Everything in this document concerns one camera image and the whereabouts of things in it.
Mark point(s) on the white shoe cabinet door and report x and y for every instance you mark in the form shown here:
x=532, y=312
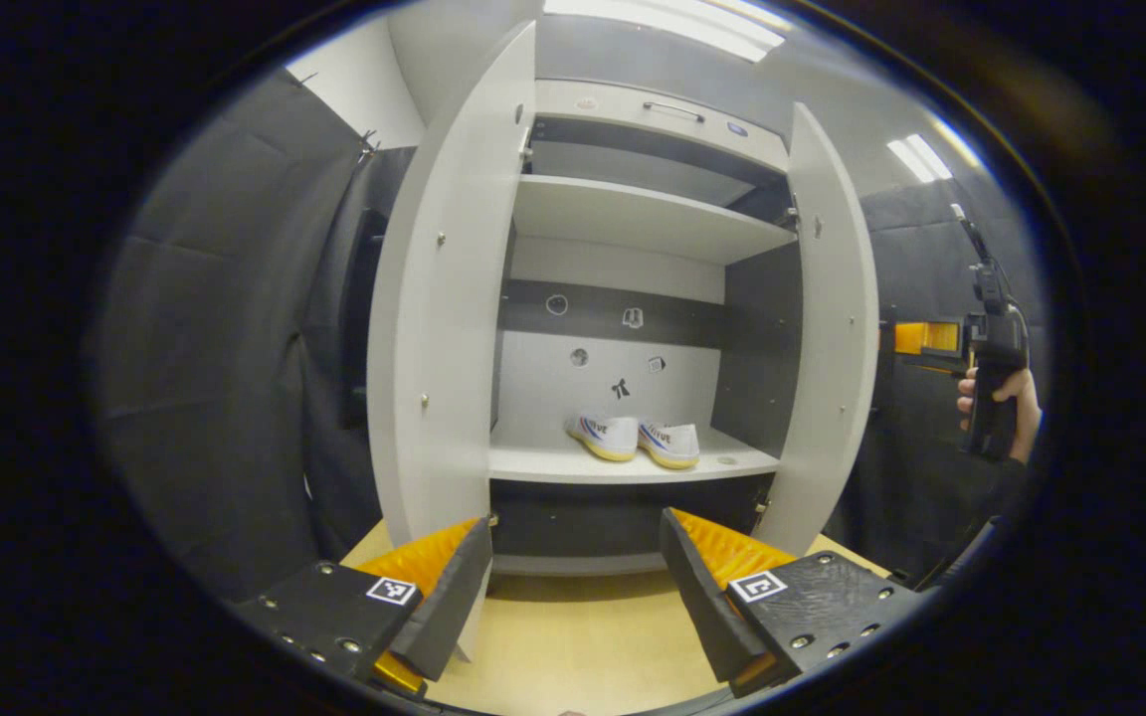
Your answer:
x=837, y=328
x=449, y=328

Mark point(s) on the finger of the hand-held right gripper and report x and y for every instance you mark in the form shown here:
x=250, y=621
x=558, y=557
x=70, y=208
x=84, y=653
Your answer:
x=926, y=338

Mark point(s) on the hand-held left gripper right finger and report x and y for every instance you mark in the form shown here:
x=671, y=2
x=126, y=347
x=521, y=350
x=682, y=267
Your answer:
x=707, y=617

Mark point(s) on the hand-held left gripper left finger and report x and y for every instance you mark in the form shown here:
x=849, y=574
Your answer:
x=454, y=607

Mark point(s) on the ceiling light panel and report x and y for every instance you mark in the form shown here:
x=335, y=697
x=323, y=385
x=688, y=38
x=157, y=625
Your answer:
x=672, y=25
x=919, y=157

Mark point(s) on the white striped canvas shoe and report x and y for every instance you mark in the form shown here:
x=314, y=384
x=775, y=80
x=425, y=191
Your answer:
x=608, y=436
x=672, y=446

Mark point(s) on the white shoe cabinet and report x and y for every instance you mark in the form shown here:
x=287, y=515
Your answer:
x=633, y=219

